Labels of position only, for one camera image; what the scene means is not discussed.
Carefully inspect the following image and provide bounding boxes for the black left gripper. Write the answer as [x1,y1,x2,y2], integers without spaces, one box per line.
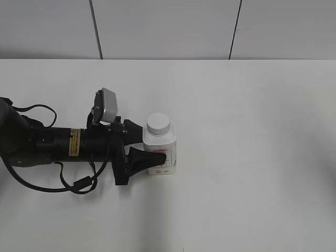
[107,116,166,186]

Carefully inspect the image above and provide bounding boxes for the white yili changqing bottle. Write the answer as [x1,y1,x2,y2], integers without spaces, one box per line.
[143,122,177,175]

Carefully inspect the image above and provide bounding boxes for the white round bottle cap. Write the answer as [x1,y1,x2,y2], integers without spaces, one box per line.
[146,112,170,136]

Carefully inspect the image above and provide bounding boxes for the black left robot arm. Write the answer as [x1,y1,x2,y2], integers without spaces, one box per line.
[1,98,166,192]

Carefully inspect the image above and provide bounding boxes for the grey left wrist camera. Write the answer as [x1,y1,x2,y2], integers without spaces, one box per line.
[91,88,118,125]

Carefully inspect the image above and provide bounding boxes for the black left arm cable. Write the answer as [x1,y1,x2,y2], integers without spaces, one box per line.
[4,104,109,195]

